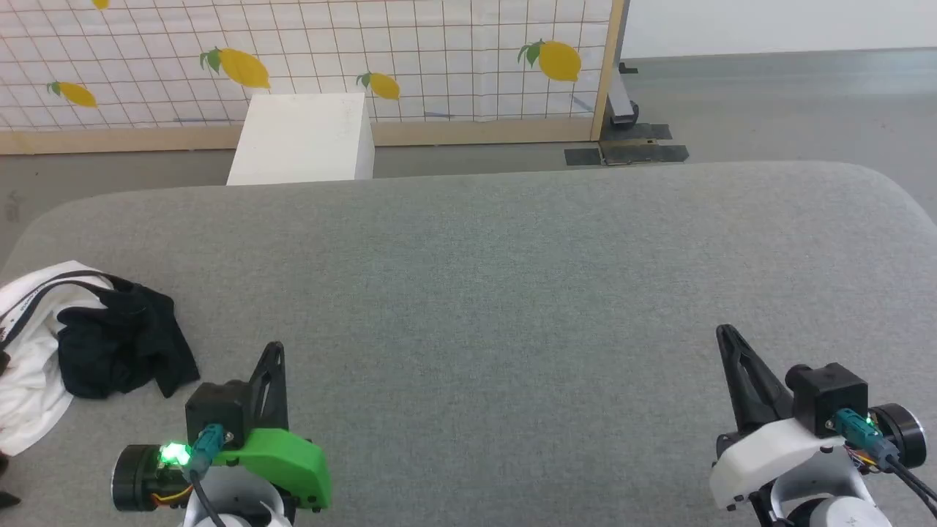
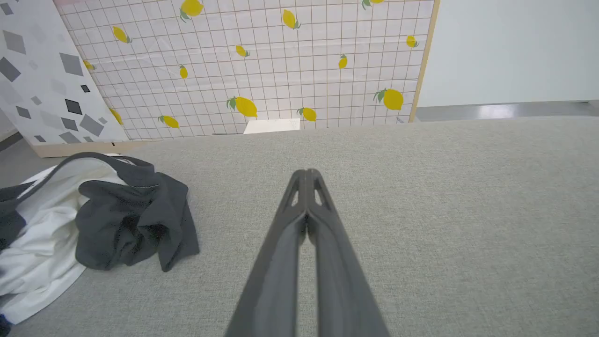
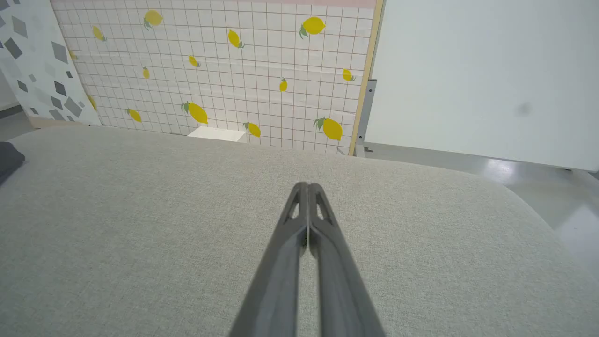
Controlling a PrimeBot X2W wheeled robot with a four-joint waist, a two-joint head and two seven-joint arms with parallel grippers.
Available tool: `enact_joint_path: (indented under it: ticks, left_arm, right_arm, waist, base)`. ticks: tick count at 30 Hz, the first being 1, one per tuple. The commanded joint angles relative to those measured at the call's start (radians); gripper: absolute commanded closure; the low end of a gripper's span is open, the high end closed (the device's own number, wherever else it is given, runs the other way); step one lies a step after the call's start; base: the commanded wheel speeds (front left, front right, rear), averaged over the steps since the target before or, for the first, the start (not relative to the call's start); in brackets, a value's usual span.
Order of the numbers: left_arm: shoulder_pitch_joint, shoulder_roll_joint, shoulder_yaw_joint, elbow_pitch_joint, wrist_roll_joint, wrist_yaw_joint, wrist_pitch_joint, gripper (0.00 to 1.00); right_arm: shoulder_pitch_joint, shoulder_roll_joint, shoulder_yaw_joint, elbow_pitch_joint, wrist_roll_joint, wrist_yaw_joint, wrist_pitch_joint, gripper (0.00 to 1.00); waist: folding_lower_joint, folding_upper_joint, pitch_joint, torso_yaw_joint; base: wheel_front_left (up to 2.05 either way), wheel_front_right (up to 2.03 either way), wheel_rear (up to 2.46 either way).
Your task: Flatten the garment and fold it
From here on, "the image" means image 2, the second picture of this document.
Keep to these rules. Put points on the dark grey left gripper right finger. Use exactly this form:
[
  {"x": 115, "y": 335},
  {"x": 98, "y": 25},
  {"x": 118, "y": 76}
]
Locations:
[{"x": 344, "y": 281}]

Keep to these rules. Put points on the white grey terrazzo pattern panel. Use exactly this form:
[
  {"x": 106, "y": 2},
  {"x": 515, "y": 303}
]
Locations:
[{"x": 47, "y": 79}]

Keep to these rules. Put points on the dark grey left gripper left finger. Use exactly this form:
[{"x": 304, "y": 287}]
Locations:
[{"x": 276, "y": 271}]

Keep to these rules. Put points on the light wooden frame strip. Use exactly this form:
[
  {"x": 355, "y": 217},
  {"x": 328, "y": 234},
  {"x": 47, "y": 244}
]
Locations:
[{"x": 424, "y": 61}]

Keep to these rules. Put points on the white shirt with black sleeves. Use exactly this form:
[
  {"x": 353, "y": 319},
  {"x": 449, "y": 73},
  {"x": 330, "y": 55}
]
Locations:
[{"x": 56, "y": 234}]

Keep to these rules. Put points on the lemon print grid panel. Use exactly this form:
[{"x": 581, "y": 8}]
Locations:
[{"x": 281, "y": 70}]

